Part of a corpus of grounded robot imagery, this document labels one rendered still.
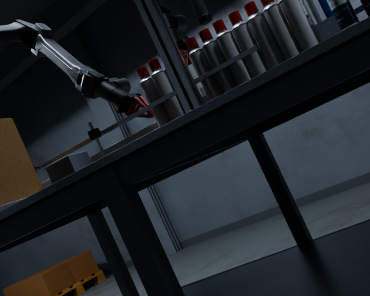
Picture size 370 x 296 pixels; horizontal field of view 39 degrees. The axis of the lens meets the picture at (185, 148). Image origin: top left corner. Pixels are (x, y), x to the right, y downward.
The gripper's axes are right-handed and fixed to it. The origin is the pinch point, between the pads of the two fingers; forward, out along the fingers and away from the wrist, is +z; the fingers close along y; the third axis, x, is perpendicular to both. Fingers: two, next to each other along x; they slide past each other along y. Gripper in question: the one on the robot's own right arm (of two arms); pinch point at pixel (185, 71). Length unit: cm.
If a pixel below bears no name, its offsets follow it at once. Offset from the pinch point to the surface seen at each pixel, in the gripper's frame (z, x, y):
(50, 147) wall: -87, -395, 379
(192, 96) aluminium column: 11.6, 22.6, -7.6
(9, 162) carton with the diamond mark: 4, 34, 51
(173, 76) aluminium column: 4.1, 22.7, -5.1
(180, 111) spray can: 11.5, 8.1, 3.9
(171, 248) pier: 91, -356, 248
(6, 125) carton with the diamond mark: -8, 28, 52
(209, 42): -2.2, 8.4, -14.1
